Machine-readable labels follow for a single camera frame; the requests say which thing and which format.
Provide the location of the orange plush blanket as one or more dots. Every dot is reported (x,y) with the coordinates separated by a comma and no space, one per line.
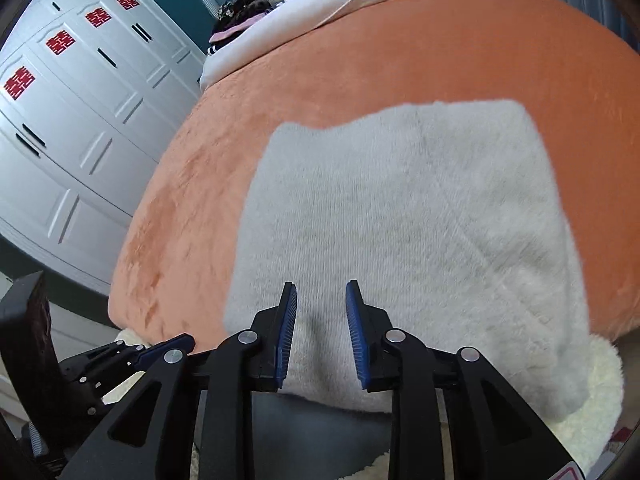
(400,50)

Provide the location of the dark grey bed frame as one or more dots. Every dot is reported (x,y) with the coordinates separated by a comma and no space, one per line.
(320,430)

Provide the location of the beige sweater with black hearts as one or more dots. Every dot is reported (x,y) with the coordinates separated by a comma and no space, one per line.
(415,240)

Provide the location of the blue padded headboard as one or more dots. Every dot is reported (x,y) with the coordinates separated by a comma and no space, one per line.
(209,2)

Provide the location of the white wardrobe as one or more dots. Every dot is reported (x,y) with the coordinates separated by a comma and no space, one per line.
(85,125)

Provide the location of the pile of dark clothes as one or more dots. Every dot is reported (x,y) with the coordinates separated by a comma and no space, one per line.
(245,10)

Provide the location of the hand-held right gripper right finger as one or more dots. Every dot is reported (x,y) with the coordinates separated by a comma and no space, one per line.
(356,340)

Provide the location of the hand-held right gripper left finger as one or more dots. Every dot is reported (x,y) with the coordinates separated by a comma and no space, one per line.
(285,335)

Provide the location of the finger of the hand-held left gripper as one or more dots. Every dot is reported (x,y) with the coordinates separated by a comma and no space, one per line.
(100,355)
(160,350)

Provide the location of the white fluffy rug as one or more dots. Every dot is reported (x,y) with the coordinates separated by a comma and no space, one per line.
(597,400)

